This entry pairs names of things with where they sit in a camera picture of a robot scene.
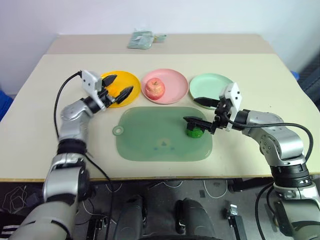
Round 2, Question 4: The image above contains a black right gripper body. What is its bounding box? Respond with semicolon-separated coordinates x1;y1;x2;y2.
210;98;233;135

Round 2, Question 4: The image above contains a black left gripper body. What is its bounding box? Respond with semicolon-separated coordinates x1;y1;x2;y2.
98;78;119;108

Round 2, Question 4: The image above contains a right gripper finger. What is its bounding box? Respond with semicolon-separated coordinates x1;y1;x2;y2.
182;115;214;132
193;96;221;109

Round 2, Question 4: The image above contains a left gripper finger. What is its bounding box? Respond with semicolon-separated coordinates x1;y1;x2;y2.
115;85;135;105
102;74;118;87

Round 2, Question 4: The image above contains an orange fruit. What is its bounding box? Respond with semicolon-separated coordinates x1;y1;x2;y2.
106;83;124;99

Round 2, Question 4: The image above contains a green pepper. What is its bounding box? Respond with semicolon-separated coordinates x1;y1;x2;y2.
185;121;204;139

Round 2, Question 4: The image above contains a yellow plate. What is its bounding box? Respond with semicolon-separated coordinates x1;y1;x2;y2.
99;70;141;109

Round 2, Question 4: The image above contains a light green plate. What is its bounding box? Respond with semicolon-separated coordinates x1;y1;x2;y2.
189;72;236;111

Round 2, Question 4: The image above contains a pink plate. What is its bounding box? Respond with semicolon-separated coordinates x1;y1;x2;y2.
141;68;189;105

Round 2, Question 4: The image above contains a red apple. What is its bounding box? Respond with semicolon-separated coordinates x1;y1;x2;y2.
145;77;167;100

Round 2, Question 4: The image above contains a green cutting mat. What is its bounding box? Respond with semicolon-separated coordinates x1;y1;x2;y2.
112;106;214;162

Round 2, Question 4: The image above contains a clear bag of green items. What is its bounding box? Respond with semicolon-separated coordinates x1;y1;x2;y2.
127;30;154;50

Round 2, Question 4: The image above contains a dark ribbed object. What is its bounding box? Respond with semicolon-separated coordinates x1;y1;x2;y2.
298;56;320;107

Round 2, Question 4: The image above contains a dark rounded shape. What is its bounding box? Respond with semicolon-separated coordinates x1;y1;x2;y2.
116;194;147;240
174;198;216;240

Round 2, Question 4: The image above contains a blue object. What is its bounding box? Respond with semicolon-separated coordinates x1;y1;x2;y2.
0;86;14;122

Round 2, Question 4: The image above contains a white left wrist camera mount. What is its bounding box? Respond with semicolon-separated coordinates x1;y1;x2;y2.
80;70;108;111

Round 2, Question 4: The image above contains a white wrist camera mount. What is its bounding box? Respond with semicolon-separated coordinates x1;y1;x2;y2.
80;70;108;111
218;82;243;132

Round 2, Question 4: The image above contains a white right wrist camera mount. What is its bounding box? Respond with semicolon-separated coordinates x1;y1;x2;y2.
218;82;243;132

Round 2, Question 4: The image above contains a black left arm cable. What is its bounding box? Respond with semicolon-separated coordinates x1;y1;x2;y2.
53;71;114;240

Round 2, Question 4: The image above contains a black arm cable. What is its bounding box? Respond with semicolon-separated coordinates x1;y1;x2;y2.
53;71;114;240
226;120;315;240

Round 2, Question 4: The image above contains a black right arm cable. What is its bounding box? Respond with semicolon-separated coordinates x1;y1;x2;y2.
226;120;315;240

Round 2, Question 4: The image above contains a white cable on floor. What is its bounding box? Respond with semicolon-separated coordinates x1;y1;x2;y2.
202;178;229;199

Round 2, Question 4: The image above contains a black table frame bar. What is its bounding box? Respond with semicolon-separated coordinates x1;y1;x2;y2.
228;177;275;194

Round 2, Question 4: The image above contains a caster wheel with bracket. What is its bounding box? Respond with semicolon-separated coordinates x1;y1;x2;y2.
224;204;245;240

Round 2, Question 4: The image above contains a white wire tangle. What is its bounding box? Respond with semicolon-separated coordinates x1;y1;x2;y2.
1;184;29;214

